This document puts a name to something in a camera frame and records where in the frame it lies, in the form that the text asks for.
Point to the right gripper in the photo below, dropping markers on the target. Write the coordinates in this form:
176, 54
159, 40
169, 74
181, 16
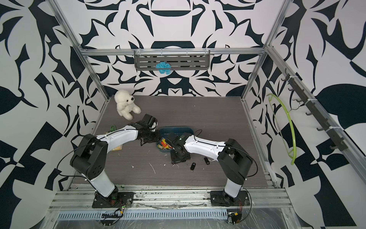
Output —
173, 159

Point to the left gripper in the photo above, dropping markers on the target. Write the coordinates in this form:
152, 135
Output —
155, 140

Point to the black key fob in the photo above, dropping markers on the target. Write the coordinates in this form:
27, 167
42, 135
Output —
206, 160
192, 167

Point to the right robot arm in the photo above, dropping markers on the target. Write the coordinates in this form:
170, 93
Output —
233, 159

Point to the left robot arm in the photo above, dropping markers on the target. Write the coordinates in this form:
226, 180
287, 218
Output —
90, 156

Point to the yellow sponge packet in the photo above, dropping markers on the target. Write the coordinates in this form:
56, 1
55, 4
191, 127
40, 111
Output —
120, 147

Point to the white teddy bear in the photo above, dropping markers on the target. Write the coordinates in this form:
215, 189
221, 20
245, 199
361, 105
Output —
125, 104

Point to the teal scrunchie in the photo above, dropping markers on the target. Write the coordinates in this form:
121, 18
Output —
163, 67

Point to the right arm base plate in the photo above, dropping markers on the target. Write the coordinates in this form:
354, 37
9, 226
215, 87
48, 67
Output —
220, 198

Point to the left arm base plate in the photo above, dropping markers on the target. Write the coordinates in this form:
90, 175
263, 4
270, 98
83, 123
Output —
115, 200

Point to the white slotted cable duct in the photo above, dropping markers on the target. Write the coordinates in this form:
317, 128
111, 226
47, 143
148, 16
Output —
146, 214

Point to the grey slotted wall shelf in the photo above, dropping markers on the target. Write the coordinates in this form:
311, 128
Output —
185, 59

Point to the dark wall hook rail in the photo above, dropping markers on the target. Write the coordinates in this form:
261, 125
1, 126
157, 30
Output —
317, 111

